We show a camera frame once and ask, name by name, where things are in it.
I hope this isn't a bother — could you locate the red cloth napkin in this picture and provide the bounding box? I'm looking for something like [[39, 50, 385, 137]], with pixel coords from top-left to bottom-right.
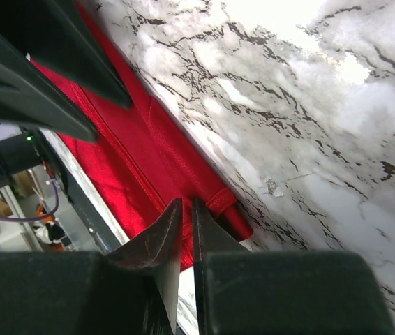
[[32, 1, 253, 269]]

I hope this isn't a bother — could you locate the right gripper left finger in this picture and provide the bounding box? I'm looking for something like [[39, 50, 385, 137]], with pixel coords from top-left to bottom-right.
[[0, 199, 182, 334]]

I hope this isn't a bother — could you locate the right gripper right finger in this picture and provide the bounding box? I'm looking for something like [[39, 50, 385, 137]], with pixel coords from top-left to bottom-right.
[[192, 199, 395, 334]]

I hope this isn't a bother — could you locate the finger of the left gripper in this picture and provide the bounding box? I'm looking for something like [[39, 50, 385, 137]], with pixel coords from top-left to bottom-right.
[[0, 0, 132, 107], [0, 34, 97, 142]]

